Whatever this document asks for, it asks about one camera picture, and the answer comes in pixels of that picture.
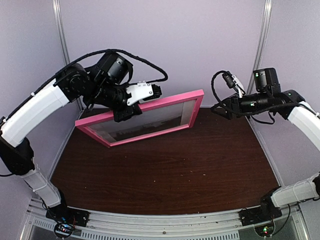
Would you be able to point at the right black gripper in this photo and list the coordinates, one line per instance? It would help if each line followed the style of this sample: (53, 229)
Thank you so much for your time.
(229, 106)

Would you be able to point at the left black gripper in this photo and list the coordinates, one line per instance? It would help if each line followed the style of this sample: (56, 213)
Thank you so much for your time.
(119, 115)

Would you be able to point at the white photo mat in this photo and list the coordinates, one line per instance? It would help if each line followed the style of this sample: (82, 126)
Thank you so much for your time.
(187, 112)

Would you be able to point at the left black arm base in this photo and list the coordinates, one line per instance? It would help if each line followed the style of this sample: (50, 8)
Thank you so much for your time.
(64, 214)

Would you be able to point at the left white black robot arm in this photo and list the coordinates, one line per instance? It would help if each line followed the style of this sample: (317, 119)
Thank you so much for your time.
(107, 83)

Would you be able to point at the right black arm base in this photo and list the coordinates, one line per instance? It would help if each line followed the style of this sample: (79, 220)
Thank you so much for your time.
(267, 211)

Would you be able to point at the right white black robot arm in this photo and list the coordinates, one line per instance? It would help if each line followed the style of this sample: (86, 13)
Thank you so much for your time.
(290, 105)

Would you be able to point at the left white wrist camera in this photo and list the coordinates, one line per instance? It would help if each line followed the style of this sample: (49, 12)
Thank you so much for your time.
(142, 91)

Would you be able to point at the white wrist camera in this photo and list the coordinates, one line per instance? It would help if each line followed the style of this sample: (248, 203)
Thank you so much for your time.
(142, 91)
(234, 83)

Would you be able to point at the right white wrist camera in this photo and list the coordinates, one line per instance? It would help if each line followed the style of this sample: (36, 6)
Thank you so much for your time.
(234, 83)

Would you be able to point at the right aluminium corner post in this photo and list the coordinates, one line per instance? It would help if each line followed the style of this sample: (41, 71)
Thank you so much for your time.
(263, 35)

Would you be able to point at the aluminium corner post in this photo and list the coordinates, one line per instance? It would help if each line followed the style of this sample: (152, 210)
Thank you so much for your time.
(263, 35)
(60, 29)

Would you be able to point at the left aluminium corner post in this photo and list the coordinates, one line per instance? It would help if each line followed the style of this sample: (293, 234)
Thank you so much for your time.
(60, 29)

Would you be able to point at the front aluminium rail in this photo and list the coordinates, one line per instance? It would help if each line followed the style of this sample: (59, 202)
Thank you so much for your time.
(224, 225)

